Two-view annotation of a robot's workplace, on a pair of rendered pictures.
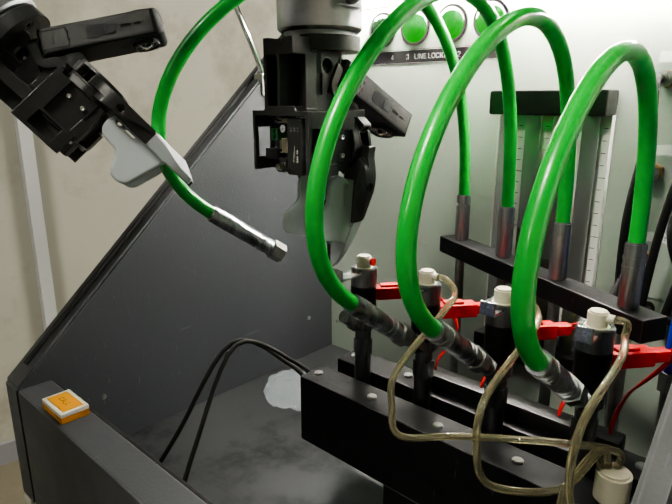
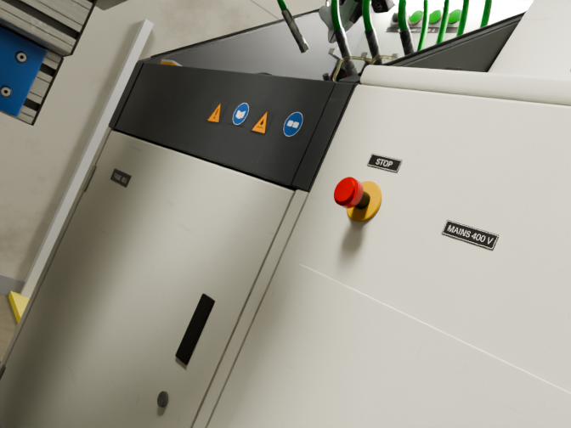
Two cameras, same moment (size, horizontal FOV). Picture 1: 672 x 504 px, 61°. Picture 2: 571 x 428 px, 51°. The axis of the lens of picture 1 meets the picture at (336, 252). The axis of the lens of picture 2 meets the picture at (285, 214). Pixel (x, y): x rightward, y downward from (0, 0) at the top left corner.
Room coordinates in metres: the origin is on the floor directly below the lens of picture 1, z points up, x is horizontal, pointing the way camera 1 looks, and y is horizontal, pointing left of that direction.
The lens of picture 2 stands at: (-0.64, -0.19, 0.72)
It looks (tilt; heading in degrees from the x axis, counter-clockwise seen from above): 2 degrees up; 7
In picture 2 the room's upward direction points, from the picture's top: 24 degrees clockwise
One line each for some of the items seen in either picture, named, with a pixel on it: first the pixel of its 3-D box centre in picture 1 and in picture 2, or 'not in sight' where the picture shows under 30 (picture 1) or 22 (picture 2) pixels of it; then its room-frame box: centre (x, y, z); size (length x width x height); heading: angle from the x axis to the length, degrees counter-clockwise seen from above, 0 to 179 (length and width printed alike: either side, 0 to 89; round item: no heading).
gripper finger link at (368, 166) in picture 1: (350, 175); (357, 2); (0.53, -0.01, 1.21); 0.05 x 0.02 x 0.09; 47
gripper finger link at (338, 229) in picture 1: (330, 225); (340, 17); (0.52, 0.01, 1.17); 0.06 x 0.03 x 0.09; 137
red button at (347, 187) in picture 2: not in sight; (353, 195); (0.07, -0.17, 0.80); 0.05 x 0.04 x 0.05; 47
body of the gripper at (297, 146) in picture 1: (314, 108); not in sight; (0.53, 0.02, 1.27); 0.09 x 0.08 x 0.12; 137
